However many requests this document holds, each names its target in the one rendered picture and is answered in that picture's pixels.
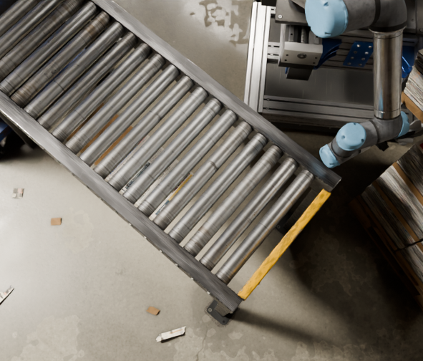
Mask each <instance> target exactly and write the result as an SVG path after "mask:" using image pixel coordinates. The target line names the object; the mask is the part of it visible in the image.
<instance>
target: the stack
mask: <svg viewBox="0 0 423 361"><path fill-rule="evenodd" d="M397 164H398V165H399V167H400V168H401V169H402V170H403V171H404V173H405V174H406V176H407V177H408V178H409V179H410V181H411V182H412V183H413V185H414V186H415V187H416V189H417V190H418V191H419V192H420V194H421V195H422V196H423V139H422V140H420V141H419V142H417V143H415V144H413V146H412V147H411V148H410V149H409V150H408V151H407V152H406V153H405V154H403V155H402V157H400V158H399V159H398V161H397ZM376 183H377V184H378V185H379V187H380V188H381V189H382V190H383V192H384V193H385V194H386V196H387V197H388V199H389V200H390V201H391V202H392V203H393V205H394V206H395V208H396V209H397V210H398V212H399V213H400V214H401V215H402V217H403V218H404V220H405V221H406V222H407V223H408V225H409V226H410V228H411V229H412V230H413V232H414V233H415V234H416V236H417V237H418V239H423V206H422V204H421V203H420V202H419V200H418V199H417V197H416V196H415V195H414V194H413V193H412V191H411V190H410V188H409V187H408V185H407V184H406V183H405V182H404V180H403V179H402V177H401V176H400V175H399V174H398V172H397V171H396V170H395V168H394V167H393V165H392V166H390V167H389V168H388V169H387V170H385V172H384V173H382V175H380V176H379V177H378V178H377V180H376ZM360 197H361V198H362V200H363V201H364V202H365V204H366V205H367V206H368V208H369V210H370V211H371V212H372V213H373V214H374V216H375V218H376V219H377V221H378V222H379V223H380V225H381V227H382V228H383V229H384V230H385V232H386V234H387V235H388V237H389V238H390V239H391V240H392V242H393V244H394V245H395V246H396V248H397V249H398V248H400V250H399V253H400V254H401V255H402V256H403V257H404V259H405V260H406V262H407V263H408V265H410V267H411V268H412V270H413V271H414V273H415V274H416V275H417V276H418V278H419V280H420V281H421V282H422V283H423V252H422V251H421V249H420V248H419V247H418V245H417V243H419V242H420V243H421V244H422V245H423V240H420V241H417V242H416V241H415V240H414V239H413V238H412V236H411V235H410V234H409V232H408V231H407V230H406V229H405V227H404V226H403V224H402V223H401V221H400V220H399V219H398V218H397V216H396V215H395V214H394V212H393V211H392V210H391V209H390V207H389V206H388V204H387V203H386V201H385V200H384V199H383V198H382V196H381V195H380V194H379V192H378V191H377V189H375V187H374V186H373V184H371V185H369V186H367V187H366V189H365V191H364V192H363V193H362V194H360ZM347 205H348V206H349V208H350V209H351V210H352V212H353V213H354V215H355V217H357V219H358V220H359V222H360V223H361V225H362V226H363V227H364V229H365V230H366V232H367V233H368V235H369V236H370V237H371V239H372V240H373V242H374V243H375V244H376V246H377V247H378V249H379V250H380V252H381V253H382V254H383V256H384V257H385V259H386V260H387V261H388V263H389V264H390V266H391V267H392V268H393V270H394V271H395V273H396V274H397V276H398V277H399V278H400V280H401V281H402V283H403V284H404V286H405V287H406V288H407V290H408V291H409V293H410V294H411V295H412V297H413V298H414V300H415V301H416V303H417V304H418V305H419V307H420V308H421V310H422V311H423V290H422V288H421V287H420V285H419V284H418V283H417V281H416V280H415V279H414V277H413V276H412V275H411V273H410V272H409V270H408V269H407V268H406V267H405V265H404V264H403V262H402V261H401V259H400V258H399V257H398V256H397V254H396V253H395V252H396V251H397V250H393V248H392V246H391V245H390V243H389V242H388V241H387V239H386V238H385V237H384V235H383V233H382V232H381V231H380V230H379V228H378V227H377V225H376V224H375V223H374V221H373V220H372V218H371V216H370V215H369V214H368V213H367V211H366V210H365V208H364V207H363V206H362V204H361V203H360V201H359V199H358V198H357V197H355V198H354V199H353V200H352V201H351V202H350V203H348V204H347ZM377 234H378V235H377ZM382 241H383V242H382ZM384 244H385V245H384ZM389 251H390V252H389ZM395 259H396V260H395ZM401 268H402V269H403V270H402V269H401ZM408 278H409V279H408ZM415 288H416V289H415Z"/></svg>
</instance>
